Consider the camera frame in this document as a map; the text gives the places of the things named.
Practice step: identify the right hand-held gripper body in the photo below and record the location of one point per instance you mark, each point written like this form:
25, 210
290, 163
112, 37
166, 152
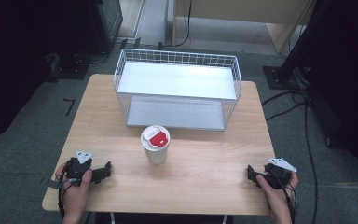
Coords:
278, 175

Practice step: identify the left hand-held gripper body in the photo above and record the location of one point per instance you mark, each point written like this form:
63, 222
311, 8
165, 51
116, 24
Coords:
74, 169

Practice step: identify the person's right hand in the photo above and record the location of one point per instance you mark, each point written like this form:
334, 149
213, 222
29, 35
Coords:
276, 196

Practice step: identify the person's left hand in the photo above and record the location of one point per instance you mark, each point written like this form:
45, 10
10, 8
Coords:
74, 196

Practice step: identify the white cup with red lid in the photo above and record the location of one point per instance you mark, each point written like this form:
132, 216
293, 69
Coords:
155, 146

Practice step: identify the black flat stand base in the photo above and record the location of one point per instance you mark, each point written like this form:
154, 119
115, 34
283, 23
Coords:
68, 67

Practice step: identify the black cabinet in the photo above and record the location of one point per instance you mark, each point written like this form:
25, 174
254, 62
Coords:
105, 25

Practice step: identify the beige wooden furniture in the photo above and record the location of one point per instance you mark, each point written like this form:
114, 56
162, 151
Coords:
245, 12

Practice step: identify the black stand with base plate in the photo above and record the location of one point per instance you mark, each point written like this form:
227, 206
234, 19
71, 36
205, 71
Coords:
287, 68

